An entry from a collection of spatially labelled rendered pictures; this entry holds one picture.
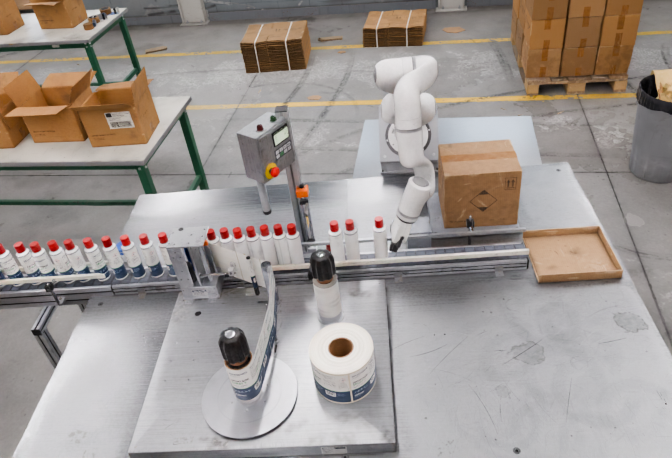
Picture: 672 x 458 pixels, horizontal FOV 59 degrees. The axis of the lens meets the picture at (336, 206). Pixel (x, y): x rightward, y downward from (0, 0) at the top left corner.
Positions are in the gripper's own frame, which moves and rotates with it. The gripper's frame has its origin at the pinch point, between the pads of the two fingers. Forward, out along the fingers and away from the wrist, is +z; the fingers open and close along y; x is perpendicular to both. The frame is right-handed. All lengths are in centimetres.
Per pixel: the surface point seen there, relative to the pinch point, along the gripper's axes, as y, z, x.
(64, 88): -162, 61, -187
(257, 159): 0, -26, -58
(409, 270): 5.0, 6.1, 7.8
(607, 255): 1, -18, 80
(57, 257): 3, 37, -127
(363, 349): 56, -4, -14
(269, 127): -6, -36, -56
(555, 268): 6, -10, 60
